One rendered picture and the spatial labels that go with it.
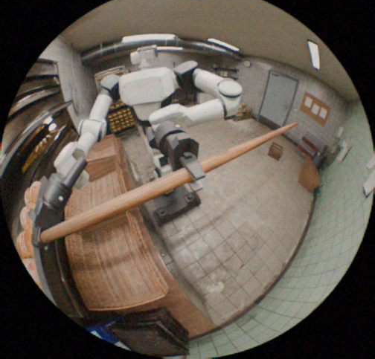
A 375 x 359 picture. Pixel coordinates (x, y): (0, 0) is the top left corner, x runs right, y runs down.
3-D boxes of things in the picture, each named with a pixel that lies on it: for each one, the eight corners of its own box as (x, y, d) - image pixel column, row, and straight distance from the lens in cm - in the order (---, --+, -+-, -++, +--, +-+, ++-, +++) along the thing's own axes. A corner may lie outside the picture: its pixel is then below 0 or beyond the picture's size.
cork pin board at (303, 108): (324, 128, 449) (331, 108, 452) (298, 109, 448) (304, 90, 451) (324, 128, 452) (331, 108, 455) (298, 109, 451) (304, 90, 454)
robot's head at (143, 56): (136, 68, 69) (135, 53, 71) (155, 65, 67) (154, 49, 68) (132, 68, 63) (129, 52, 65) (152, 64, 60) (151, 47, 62)
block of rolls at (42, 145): (22, 174, 181) (20, 171, 181) (36, 151, 212) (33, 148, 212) (45, 148, 137) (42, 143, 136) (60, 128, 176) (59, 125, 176)
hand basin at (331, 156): (322, 175, 365) (341, 149, 348) (313, 166, 355) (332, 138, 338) (322, 169, 407) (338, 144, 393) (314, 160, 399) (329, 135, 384)
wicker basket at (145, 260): (111, 302, 105) (87, 310, 87) (88, 236, 111) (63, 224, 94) (171, 288, 82) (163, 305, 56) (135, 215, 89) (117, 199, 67)
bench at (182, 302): (161, 318, 165) (146, 343, 122) (106, 172, 237) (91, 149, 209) (205, 300, 149) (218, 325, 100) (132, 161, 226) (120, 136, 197)
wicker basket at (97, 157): (86, 181, 148) (72, 165, 136) (91, 155, 192) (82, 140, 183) (121, 164, 132) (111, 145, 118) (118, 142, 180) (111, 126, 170)
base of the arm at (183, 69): (183, 99, 64) (180, 88, 73) (206, 91, 64) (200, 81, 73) (172, 76, 55) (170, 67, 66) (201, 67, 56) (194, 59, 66)
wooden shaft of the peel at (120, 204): (295, 123, 139) (296, 121, 139) (297, 125, 139) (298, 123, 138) (47, 235, 41) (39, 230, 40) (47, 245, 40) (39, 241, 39)
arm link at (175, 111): (159, 142, 40) (196, 129, 38) (146, 122, 36) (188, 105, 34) (159, 132, 45) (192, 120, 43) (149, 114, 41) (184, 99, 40)
